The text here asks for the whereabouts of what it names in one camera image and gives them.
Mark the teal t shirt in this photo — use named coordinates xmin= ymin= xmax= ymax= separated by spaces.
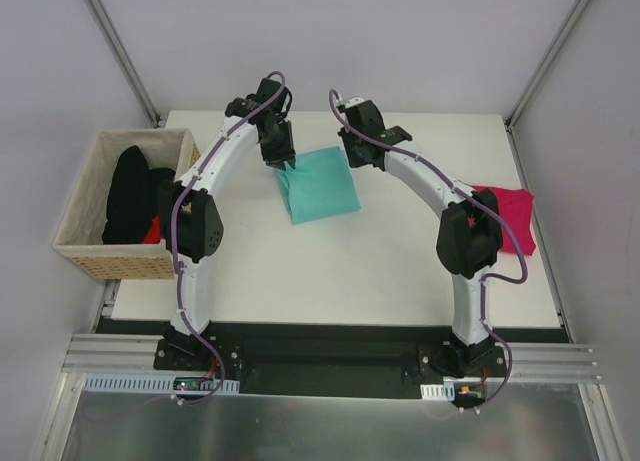
xmin=275 ymin=146 xmax=361 ymax=225

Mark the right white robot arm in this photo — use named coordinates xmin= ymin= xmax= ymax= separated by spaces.
xmin=329 ymin=91 xmax=503 ymax=378

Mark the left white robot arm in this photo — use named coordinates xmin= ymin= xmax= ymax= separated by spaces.
xmin=154 ymin=71 xmax=296 ymax=370

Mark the red t shirt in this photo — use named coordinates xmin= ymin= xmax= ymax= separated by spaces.
xmin=141 ymin=215 xmax=162 ymax=244

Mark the black t shirt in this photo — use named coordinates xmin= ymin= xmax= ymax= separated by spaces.
xmin=102 ymin=146 xmax=175 ymax=245

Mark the folded pink t shirt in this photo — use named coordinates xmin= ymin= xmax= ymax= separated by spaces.
xmin=473 ymin=185 xmax=536 ymax=256

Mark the wicker laundry basket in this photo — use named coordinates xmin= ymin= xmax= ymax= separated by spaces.
xmin=53 ymin=128 xmax=200 ymax=280

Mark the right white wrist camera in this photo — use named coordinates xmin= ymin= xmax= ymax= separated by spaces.
xmin=336 ymin=96 xmax=365 ymax=112

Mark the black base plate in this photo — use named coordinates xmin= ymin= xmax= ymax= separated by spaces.
xmin=153 ymin=322 xmax=507 ymax=399

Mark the aluminium rail frame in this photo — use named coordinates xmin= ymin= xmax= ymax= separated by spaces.
xmin=62 ymin=275 xmax=601 ymax=382

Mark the right slotted cable duct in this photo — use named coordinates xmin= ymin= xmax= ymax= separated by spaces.
xmin=420 ymin=381 xmax=455 ymax=402

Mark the slotted cable duct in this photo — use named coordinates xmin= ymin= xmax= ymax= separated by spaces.
xmin=420 ymin=381 xmax=455 ymax=402
xmin=84 ymin=373 xmax=240 ymax=396

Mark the left slotted cable duct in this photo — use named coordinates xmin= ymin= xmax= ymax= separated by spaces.
xmin=84 ymin=373 xmax=240 ymax=396

